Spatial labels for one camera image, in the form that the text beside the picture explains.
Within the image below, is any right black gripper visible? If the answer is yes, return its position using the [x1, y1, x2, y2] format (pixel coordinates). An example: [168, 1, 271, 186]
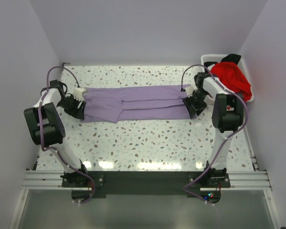
[183, 89, 208, 119]

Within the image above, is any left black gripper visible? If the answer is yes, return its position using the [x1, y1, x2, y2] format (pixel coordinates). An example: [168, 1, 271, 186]
[57, 94, 86, 120]

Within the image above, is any purple t shirt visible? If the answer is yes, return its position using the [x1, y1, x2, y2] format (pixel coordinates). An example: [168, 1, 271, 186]
[83, 85, 190, 123]

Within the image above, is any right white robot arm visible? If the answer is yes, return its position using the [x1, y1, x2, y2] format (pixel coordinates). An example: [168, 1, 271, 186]
[183, 73, 246, 187]

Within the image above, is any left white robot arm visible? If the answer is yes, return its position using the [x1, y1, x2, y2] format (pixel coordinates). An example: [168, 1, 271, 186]
[24, 80, 89, 187]

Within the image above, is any red t shirt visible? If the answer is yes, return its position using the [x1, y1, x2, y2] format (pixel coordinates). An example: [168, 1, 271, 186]
[211, 62, 252, 102]

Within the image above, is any white plastic basket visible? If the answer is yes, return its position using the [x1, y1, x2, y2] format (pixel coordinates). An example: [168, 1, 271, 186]
[201, 54, 255, 107]

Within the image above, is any black t shirt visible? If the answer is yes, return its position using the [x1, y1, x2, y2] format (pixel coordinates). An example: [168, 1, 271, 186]
[201, 54, 241, 70]

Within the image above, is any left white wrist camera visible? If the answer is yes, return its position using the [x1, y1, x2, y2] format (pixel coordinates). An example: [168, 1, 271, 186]
[72, 87, 87, 101]

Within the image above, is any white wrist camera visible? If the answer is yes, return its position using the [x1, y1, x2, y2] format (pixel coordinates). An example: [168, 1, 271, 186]
[72, 87, 87, 101]
[181, 85, 194, 97]

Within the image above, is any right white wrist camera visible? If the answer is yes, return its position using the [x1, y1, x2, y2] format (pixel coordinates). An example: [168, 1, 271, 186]
[181, 85, 194, 97]

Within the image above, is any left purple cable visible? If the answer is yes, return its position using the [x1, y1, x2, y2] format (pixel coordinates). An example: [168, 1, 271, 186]
[38, 66, 96, 204]

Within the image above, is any purple cable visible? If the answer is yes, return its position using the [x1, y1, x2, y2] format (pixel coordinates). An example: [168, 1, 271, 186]
[180, 64, 250, 200]
[38, 66, 96, 204]

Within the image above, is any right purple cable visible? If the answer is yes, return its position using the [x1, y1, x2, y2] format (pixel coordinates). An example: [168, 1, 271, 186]
[180, 64, 250, 200]

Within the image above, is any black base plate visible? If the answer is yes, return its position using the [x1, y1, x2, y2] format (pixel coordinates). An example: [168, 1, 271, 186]
[61, 169, 231, 200]

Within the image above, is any aluminium frame rail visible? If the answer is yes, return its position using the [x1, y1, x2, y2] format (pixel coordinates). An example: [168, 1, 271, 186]
[21, 170, 272, 191]

